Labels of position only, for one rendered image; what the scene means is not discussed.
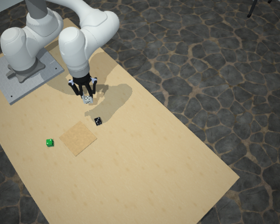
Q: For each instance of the green die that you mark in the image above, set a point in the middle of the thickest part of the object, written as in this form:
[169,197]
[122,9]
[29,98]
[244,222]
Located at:
[49,142]

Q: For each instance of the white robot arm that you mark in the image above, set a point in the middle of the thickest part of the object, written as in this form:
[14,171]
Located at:
[21,45]

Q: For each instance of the tan square mat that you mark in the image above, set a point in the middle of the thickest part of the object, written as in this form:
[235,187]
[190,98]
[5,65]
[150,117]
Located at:
[77,138]

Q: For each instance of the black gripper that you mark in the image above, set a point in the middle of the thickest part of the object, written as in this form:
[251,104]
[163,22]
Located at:
[81,82]

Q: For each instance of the black die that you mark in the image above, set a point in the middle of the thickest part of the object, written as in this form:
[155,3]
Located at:
[98,121]

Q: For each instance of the white die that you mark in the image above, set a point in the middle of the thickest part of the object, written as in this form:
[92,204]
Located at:
[87,99]

